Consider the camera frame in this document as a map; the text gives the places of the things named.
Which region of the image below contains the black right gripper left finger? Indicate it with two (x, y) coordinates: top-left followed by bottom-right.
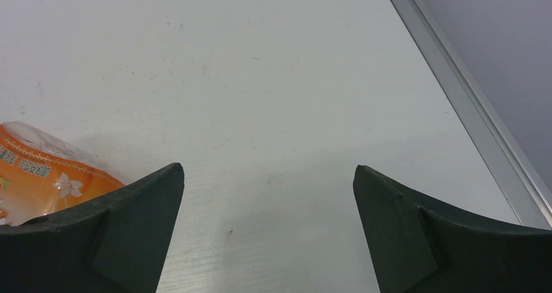
(1, 163), (185, 292)

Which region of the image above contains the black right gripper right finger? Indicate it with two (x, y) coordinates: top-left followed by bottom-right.
(353, 165), (551, 292)

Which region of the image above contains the orange label plastic bottle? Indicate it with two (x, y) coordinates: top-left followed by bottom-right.
(1, 121), (130, 226)

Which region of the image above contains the aluminium table edge rail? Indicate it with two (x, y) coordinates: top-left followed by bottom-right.
(390, 0), (551, 229)

